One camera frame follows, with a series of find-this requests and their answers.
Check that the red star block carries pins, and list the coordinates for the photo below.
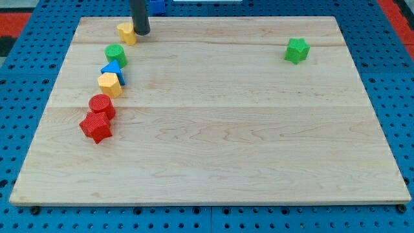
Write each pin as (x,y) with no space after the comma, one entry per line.
(96,126)

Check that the green star block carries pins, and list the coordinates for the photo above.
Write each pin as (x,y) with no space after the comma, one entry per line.
(297,50)

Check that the yellow heart block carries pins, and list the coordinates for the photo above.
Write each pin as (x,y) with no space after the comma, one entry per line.
(127,33)

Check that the wooden board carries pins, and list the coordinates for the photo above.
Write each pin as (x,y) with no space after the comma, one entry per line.
(212,114)

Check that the yellow hexagon block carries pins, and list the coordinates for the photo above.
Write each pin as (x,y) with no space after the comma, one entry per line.
(110,85)

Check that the blue triangle block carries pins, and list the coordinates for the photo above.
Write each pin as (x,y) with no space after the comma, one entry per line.
(114,67)

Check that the red cylinder block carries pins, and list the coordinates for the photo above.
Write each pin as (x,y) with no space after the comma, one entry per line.
(101,103)

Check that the green cylinder block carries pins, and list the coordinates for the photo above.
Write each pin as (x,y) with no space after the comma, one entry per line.
(116,52)

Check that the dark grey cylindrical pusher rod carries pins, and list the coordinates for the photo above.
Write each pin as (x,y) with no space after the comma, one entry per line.
(140,17)

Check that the blue block at top edge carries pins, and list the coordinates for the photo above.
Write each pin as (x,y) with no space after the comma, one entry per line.
(158,7)

